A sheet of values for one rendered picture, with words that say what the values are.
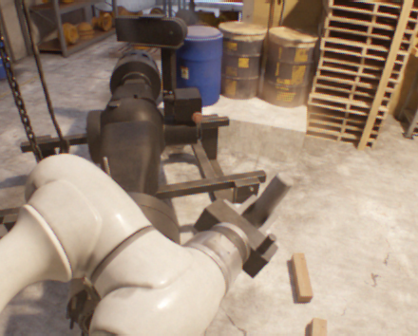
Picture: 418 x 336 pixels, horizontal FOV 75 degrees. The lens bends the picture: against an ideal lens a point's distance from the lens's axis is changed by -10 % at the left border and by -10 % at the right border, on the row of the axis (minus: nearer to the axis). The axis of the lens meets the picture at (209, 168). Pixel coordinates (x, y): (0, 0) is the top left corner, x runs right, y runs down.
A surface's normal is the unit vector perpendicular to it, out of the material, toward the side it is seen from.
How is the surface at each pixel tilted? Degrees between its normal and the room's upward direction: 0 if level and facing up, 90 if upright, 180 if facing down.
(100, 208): 24
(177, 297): 29
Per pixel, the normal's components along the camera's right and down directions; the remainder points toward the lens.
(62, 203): 0.25, -0.61
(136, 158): 0.11, -0.42
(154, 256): 0.37, -0.72
